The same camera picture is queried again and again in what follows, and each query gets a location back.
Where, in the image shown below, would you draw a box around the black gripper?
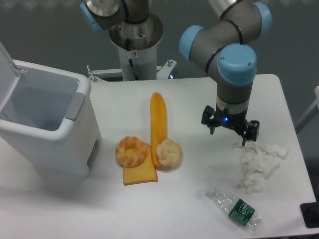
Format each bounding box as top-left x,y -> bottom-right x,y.
201,100 -> 260,146

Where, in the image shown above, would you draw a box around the pale round knotted bread roll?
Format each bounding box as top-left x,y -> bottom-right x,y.
156,138 -> 182,167

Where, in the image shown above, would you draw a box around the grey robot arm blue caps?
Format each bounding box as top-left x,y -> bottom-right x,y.
80,0 -> 272,142

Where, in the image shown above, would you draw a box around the crumpled white tissue paper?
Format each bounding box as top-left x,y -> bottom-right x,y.
233,141 -> 289,194

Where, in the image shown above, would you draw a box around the long orange baguette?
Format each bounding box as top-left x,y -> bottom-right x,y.
150,92 -> 167,168

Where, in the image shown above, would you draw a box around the clear plastic bottle green label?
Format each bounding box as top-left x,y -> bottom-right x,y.
205,187 -> 262,231

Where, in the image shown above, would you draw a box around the orange toast slice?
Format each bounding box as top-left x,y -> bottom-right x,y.
122,143 -> 158,186

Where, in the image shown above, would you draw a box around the white furniture leg right edge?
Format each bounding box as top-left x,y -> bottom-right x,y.
295,86 -> 319,134

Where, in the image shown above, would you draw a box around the black device at table edge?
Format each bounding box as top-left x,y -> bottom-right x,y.
300,203 -> 319,229

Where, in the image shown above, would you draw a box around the white open trash bin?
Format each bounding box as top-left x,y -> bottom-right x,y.
0,47 -> 101,177

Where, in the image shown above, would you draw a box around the white metal base frame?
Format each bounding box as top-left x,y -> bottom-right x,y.
86,59 -> 177,82

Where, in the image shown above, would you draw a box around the ring-shaped golden bread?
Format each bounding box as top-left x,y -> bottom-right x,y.
115,136 -> 147,168

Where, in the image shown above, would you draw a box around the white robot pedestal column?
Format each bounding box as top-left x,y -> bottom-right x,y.
109,13 -> 163,72

